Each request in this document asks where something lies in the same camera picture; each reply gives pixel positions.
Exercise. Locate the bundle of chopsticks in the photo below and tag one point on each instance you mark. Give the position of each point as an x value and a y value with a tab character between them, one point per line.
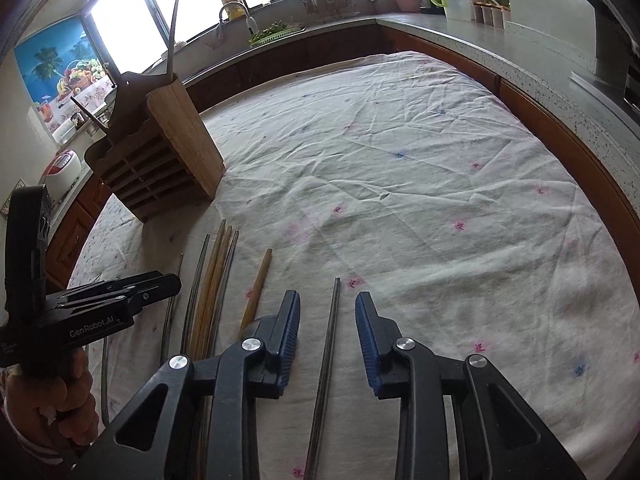
212	280

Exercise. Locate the person's left forearm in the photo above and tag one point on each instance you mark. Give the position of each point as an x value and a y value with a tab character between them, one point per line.
25	462

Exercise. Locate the person's left hand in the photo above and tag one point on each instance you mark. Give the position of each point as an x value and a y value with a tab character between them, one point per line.
50	410

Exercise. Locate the white red rice cooker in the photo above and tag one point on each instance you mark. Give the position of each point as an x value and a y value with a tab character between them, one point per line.
62	165

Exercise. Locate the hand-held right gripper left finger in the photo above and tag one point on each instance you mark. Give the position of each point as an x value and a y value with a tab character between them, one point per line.
291	330

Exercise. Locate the wooden chopstick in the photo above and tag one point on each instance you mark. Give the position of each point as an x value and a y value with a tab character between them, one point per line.
256	295
219	285

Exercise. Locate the spice jar set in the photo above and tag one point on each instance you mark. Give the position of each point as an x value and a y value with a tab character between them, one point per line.
490	14

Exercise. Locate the fruit wall poster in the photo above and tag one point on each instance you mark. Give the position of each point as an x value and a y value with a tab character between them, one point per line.
50	65

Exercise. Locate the white storage container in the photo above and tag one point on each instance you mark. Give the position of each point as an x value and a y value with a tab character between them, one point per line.
62	131

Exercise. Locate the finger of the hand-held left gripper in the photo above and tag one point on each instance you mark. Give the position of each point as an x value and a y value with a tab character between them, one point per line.
160	285
115	305

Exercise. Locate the kitchen window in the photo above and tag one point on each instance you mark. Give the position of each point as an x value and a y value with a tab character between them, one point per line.
130	10

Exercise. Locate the white floral tablecloth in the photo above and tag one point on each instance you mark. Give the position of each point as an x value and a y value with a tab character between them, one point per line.
400	185

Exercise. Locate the green vegetable basket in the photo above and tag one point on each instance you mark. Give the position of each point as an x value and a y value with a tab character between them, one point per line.
272	31

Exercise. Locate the pink basin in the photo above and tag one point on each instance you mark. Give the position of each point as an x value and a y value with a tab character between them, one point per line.
402	1

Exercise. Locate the chrome kitchen faucet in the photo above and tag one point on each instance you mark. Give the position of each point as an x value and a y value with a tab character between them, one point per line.
250	24

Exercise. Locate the wooden utensil holder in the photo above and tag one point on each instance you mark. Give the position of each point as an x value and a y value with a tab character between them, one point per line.
185	130

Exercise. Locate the grey tapered utensil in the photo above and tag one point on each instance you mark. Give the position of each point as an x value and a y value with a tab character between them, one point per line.
172	35

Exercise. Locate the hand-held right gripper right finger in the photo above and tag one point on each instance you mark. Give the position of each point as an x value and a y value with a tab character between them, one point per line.
366	340

